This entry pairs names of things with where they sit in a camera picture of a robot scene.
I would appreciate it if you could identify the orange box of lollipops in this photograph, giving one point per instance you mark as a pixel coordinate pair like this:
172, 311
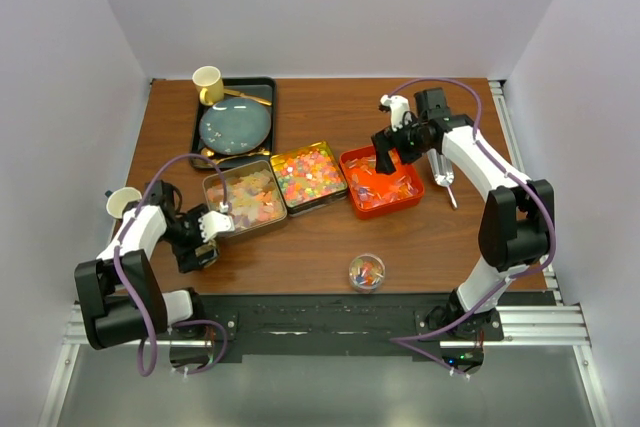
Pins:
373, 194

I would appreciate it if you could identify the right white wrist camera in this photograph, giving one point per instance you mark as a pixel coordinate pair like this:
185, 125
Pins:
399, 109

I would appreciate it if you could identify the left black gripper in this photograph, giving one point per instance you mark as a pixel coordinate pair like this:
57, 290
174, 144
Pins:
186, 257

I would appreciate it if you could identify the blue-grey plate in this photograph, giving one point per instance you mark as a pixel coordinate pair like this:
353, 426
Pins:
235, 126

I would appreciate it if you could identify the silver tin of popsicle candies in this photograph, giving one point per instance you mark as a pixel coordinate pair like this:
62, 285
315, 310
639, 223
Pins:
256, 203

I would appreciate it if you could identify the clear plastic jar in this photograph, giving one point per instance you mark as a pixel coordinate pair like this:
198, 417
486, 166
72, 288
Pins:
366, 273

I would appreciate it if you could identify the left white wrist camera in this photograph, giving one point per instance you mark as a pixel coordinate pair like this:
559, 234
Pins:
216, 222

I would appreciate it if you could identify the metal candy scoop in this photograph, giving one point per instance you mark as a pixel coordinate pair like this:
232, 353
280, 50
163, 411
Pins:
443, 174

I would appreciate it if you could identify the gold fork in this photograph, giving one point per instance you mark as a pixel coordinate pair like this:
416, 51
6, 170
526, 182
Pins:
201, 164

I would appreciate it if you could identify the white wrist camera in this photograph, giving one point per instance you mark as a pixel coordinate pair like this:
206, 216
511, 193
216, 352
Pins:
399, 109
216, 222

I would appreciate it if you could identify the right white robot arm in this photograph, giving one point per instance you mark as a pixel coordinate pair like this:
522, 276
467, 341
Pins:
517, 229

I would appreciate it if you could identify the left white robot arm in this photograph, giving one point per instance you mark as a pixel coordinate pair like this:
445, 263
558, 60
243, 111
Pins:
112, 288

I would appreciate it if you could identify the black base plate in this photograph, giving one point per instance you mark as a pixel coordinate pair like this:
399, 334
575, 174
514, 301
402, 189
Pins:
355, 325

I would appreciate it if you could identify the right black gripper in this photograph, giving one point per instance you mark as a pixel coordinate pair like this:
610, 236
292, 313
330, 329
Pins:
385, 141

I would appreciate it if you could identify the yellow mug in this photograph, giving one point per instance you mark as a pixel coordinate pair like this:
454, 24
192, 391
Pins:
209, 84

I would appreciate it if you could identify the dark green paper cup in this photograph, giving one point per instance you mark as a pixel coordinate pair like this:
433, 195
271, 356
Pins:
118, 200

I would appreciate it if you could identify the gold tin of gummy candies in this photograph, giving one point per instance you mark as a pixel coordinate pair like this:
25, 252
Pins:
308, 178

